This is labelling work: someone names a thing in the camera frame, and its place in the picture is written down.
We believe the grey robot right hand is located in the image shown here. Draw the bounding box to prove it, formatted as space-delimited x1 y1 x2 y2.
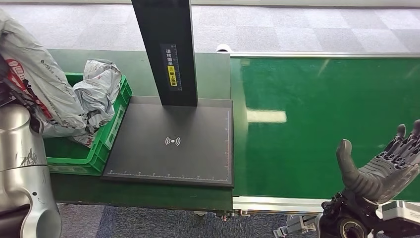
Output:
335 119 420 205

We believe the white courier bag red print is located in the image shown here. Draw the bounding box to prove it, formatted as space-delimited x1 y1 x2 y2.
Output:
0 8 88 131

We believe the green conveyor belt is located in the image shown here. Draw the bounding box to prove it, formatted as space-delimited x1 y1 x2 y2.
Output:
230 57 420 202

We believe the black inbound scanner machine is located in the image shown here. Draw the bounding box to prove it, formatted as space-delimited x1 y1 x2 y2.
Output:
101 0 235 188

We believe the green plastic crate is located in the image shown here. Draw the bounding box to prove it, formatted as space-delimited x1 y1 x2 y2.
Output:
43 72 134 177

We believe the crumpled grey courier bag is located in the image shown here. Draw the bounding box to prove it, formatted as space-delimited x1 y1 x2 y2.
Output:
43 59 122 149

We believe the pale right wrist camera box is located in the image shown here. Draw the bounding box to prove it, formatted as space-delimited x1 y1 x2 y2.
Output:
375 200 420 228

